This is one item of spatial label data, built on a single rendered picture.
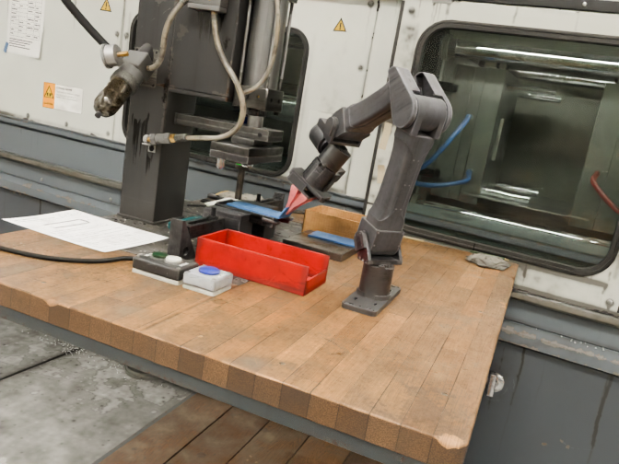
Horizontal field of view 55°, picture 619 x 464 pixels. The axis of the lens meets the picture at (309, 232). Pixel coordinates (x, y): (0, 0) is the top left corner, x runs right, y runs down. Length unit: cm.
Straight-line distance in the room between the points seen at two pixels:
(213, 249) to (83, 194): 151
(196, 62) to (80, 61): 130
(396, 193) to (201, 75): 57
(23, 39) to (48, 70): 19
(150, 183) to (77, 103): 123
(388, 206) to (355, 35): 99
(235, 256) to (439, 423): 57
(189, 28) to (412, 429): 104
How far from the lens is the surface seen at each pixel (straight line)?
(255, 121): 142
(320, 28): 208
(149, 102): 152
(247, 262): 118
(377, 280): 116
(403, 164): 111
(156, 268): 113
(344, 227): 161
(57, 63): 280
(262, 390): 83
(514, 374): 197
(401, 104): 110
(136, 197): 156
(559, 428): 202
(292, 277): 115
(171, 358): 90
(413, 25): 192
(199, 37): 146
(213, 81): 143
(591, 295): 186
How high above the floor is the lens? 127
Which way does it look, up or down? 13 degrees down
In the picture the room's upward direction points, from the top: 9 degrees clockwise
